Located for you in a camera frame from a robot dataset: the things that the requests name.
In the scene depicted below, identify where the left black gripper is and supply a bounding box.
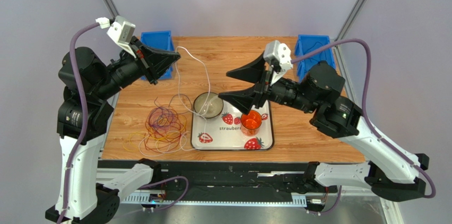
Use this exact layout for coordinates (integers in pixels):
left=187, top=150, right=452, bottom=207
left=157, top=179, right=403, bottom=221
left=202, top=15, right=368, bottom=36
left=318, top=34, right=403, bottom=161
left=93, top=35, right=180, bottom=100

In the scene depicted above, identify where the white cable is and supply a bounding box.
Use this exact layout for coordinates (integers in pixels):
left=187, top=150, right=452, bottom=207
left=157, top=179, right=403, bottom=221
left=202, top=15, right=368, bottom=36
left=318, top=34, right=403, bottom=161
left=138, top=46, right=218, bottom=157

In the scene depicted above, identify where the dark blue cable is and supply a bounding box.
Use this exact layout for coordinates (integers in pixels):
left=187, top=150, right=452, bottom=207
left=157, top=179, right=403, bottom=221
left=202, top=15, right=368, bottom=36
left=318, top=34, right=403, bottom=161
left=303, top=41, right=327, bottom=55

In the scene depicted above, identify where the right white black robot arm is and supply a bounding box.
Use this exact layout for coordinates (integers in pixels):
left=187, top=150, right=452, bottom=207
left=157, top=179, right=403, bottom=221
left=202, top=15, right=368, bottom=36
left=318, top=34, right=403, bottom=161
left=219, top=56, right=429, bottom=202

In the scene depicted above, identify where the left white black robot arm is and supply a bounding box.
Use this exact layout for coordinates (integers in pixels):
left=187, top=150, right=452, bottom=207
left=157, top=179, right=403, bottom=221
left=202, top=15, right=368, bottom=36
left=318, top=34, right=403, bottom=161
left=45, top=37, right=180, bottom=223

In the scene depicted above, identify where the left blue plastic bin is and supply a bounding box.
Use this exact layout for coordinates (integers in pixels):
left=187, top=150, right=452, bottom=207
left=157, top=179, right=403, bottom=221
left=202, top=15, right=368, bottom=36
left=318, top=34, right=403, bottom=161
left=140, top=30, right=175, bottom=81

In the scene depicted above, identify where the blue plastic bin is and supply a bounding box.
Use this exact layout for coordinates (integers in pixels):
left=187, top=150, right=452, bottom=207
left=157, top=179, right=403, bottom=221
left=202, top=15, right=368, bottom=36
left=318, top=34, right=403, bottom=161
left=294, top=34, right=336, bottom=83
left=140, top=30, right=175, bottom=81

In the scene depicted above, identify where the orange translucent mug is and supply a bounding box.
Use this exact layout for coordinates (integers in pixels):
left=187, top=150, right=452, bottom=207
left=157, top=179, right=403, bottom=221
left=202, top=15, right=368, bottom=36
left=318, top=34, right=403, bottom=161
left=240, top=110, right=262, bottom=136

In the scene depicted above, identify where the grey ceramic bowl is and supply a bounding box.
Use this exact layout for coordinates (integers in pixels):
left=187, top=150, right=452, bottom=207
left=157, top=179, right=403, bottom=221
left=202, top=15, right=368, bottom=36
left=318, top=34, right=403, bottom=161
left=193, top=92, right=224, bottom=119

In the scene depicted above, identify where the white strawberry tray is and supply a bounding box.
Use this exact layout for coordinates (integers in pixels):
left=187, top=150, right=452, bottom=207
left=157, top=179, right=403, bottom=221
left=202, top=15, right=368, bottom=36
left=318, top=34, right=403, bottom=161
left=190, top=101, right=274, bottom=151

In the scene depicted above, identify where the right blue plastic bin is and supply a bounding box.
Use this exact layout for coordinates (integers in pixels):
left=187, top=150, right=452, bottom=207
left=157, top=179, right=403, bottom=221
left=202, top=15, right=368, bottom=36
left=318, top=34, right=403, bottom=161
left=294, top=34, right=336, bottom=83

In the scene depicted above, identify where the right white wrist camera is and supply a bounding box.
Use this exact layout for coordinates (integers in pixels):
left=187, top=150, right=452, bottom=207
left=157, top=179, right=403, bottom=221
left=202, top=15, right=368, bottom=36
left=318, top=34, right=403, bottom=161
left=263, top=40, right=293, bottom=86

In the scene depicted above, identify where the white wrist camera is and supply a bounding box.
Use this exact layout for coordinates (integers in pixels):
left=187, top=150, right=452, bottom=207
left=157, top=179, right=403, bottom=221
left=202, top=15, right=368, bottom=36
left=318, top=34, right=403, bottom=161
left=95, top=16, right=136, bottom=58
left=263, top=40, right=293, bottom=86

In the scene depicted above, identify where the orange cable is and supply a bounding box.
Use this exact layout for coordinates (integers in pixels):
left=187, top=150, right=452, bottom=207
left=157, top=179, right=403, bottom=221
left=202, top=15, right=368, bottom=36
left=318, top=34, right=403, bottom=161
left=146, top=110, right=187, bottom=147

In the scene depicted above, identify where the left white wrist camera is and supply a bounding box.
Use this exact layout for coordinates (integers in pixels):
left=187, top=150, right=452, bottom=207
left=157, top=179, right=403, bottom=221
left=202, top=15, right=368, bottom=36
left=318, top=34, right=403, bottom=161
left=95, top=16, right=136, bottom=58

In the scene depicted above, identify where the left purple robot hose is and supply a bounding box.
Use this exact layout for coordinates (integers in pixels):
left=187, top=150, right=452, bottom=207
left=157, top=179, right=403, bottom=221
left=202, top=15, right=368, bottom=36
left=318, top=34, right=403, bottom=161
left=56, top=22, right=190, bottom=224

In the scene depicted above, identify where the red cable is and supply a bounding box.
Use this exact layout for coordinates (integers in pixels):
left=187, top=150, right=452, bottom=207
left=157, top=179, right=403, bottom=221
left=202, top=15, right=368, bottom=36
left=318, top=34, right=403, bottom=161
left=144, top=108, right=187, bottom=154

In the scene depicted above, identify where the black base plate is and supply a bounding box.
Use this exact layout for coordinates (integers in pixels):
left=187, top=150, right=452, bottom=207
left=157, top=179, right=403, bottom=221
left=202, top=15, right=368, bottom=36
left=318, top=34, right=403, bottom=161
left=95, top=160, right=338, bottom=203

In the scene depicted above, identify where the left aluminium frame post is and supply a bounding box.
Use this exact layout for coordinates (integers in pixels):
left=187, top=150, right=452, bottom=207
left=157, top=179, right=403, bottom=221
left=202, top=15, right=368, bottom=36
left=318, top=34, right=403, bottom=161
left=98, top=0, right=123, bottom=162

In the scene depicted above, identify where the aluminium frame post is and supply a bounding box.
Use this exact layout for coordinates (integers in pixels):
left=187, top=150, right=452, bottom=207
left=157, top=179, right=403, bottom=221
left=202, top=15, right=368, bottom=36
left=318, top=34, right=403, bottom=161
left=98, top=0, right=123, bottom=162
left=334, top=0, right=404, bottom=223

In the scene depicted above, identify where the aluminium front rail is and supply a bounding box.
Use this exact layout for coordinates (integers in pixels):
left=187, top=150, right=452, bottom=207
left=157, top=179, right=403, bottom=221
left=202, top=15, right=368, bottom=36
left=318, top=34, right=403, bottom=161
left=122, top=178, right=326, bottom=207

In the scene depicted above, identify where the right aluminium frame post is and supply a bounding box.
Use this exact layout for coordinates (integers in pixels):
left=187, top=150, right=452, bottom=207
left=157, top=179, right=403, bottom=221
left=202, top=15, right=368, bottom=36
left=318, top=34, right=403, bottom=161
left=334, top=0, right=404, bottom=223

